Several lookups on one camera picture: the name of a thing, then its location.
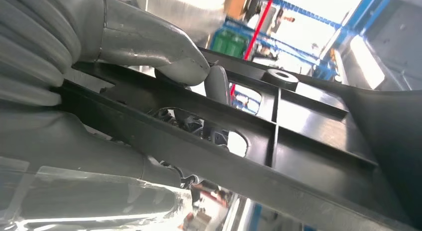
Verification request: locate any blue metal shelf rack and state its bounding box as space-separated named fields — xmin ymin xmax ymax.
xmin=211 ymin=0 xmax=400 ymax=82

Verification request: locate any green plastic crate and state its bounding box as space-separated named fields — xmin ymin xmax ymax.
xmin=230 ymin=33 xmax=249 ymax=59
xmin=212 ymin=28 xmax=233 ymax=56

